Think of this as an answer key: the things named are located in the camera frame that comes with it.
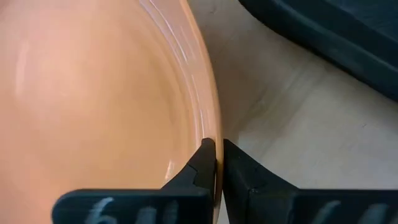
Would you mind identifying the orange round plate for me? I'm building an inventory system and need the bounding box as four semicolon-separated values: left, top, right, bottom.
0;0;224;224

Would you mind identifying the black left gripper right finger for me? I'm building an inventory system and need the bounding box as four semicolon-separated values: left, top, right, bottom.
222;138;398;224

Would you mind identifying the black rectangular tray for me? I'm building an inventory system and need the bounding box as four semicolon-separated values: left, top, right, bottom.
238;0;398;102

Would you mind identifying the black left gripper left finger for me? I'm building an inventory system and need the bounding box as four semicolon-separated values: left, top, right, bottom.
51;138;217;224

